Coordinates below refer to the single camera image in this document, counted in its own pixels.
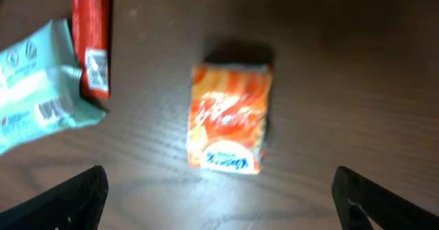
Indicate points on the orange white small packet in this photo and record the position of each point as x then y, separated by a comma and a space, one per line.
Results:
228, 117

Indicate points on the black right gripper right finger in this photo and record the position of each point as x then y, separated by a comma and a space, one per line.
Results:
359, 201

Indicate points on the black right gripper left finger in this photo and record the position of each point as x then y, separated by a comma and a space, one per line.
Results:
77, 203

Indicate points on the red stick sachet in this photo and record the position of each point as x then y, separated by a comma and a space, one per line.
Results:
91, 39

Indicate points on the teal white wipes packet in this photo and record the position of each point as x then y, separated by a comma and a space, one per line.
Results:
40, 88

